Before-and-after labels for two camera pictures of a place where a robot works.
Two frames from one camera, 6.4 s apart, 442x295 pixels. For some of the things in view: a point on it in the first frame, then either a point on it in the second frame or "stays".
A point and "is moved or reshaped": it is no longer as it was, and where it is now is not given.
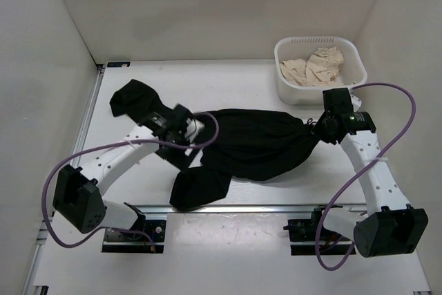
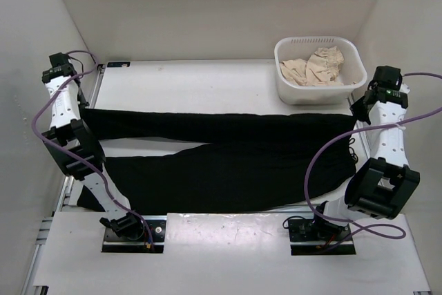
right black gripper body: x=320 y=129 to x=360 y=111
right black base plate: x=304 y=230 stays
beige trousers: x=322 y=68 stays
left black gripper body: x=176 y=156 to x=81 y=100
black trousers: x=247 y=145 is moved or reshaped
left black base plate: x=119 y=242 stays
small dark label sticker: x=120 y=64 stays
